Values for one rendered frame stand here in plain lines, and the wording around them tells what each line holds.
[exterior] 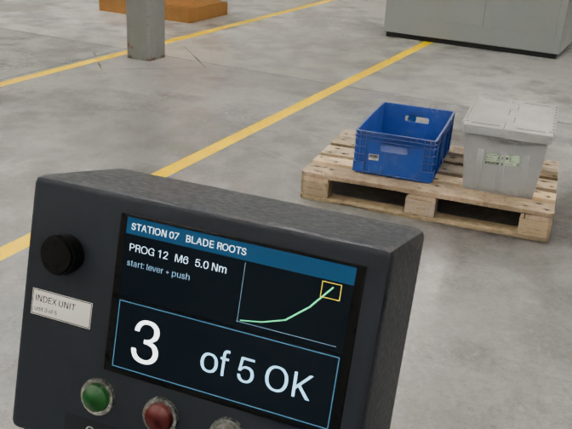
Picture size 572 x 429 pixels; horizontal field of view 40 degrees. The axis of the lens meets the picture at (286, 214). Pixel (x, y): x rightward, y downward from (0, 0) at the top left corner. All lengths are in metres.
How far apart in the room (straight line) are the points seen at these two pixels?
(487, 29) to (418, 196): 4.60
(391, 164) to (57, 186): 3.31
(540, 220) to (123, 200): 3.24
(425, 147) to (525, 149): 0.46
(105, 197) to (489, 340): 2.41
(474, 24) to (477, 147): 4.52
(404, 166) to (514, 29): 4.45
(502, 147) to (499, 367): 1.30
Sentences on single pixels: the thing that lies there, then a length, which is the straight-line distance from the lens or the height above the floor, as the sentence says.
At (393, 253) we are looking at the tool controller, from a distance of 0.47.
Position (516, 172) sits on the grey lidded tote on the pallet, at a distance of 3.76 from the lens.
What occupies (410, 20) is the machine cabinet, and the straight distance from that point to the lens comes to 8.36.
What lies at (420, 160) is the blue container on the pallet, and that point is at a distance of 3.78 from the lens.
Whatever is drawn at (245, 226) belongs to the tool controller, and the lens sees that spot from 0.49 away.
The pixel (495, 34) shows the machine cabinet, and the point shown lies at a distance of 8.15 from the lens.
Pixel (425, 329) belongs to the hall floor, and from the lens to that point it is 2.86.
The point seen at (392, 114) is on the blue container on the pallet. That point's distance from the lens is 4.35.
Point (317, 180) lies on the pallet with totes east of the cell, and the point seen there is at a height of 0.11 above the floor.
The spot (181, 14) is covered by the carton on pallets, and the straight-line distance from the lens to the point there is 8.64.
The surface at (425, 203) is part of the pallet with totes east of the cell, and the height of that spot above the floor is 0.09.
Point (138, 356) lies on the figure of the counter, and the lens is 0.54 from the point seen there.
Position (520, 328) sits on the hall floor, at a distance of 2.99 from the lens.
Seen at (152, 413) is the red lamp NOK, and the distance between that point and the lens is 0.54.
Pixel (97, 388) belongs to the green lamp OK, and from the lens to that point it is 0.56.
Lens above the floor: 1.45
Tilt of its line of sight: 23 degrees down
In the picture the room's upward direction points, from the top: 3 degrees clockwise
